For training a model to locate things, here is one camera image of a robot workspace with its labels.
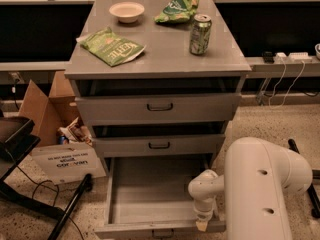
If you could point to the grey top drawer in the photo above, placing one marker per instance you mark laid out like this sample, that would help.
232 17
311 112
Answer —
156 101

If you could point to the white power adapter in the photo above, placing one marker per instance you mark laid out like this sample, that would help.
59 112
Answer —
295 57

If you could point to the grey drawer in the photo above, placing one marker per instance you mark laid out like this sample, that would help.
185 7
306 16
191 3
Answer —
147 197
158 139
156 101

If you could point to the grey bottom drawer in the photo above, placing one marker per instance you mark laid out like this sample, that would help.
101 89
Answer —
147 197

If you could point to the grey middle drawer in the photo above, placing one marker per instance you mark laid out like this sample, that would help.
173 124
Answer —
158 139

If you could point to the green soda can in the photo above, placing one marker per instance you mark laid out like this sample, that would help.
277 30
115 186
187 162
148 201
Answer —
200 34

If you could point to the black small adapter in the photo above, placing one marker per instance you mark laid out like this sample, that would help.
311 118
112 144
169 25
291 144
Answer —
268 57

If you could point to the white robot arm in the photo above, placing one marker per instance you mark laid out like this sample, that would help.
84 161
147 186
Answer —
257 175

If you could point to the green chip bag flat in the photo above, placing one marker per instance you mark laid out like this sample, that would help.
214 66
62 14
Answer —
111 48

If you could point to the grey drawer cabinet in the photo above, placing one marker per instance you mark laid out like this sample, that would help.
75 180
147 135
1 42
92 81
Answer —
166 53

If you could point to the black stand left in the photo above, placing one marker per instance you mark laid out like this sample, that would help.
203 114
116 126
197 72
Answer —
16 142

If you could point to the black stand leg right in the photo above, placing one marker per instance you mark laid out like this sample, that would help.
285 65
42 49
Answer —
315 211

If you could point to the green crumpled chip bag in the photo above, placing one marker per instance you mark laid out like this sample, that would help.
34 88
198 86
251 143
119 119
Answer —
177 11

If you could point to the white bowl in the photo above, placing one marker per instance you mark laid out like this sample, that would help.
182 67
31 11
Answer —
127 12

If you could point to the brown cardboard box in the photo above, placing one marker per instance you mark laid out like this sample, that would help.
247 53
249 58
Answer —
54 114

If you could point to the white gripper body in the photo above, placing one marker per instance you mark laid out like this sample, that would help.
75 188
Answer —
203 214

